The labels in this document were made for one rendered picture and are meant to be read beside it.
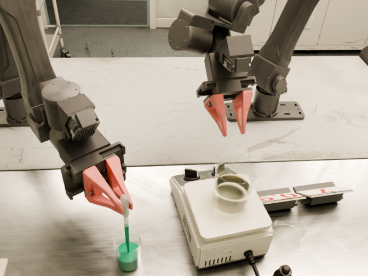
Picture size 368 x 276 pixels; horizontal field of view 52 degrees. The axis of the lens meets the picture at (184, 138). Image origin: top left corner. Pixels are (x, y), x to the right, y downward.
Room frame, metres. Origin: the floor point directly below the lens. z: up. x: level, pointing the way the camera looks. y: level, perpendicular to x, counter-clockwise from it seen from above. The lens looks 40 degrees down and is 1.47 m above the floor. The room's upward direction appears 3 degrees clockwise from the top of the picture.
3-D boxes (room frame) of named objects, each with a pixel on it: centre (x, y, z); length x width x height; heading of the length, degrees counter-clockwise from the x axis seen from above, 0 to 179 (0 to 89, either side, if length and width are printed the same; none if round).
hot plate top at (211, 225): (0.41, -0.08, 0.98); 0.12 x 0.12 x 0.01; 17
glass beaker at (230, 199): (0.41, -0.08, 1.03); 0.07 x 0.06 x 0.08; 67
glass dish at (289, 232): (0.42, -0.20, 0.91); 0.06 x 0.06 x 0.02
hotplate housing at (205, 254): (0.44, -0.07, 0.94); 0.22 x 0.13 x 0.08; 17
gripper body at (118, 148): (0.43, 0.15, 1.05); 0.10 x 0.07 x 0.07; 130
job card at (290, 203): (0.50, -0.18, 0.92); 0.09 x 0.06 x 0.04; 104
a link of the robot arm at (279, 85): (0.79, -0.20, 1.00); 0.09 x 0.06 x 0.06; 38
